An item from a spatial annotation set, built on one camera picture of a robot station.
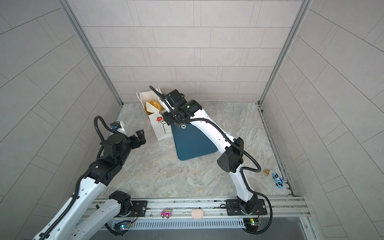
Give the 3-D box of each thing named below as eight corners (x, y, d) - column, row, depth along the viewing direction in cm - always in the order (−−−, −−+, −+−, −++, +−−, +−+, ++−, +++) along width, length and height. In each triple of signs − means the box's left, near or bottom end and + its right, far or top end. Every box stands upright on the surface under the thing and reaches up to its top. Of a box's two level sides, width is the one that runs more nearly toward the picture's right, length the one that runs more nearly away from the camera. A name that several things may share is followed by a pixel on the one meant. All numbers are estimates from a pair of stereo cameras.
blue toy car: (276, 188, 79) (278, 187, 77) (271, 174, 84) (273, 172, 82) (284, 188, 79) (286, 187, 77) (279, 174, 84) (281, 172, 82)
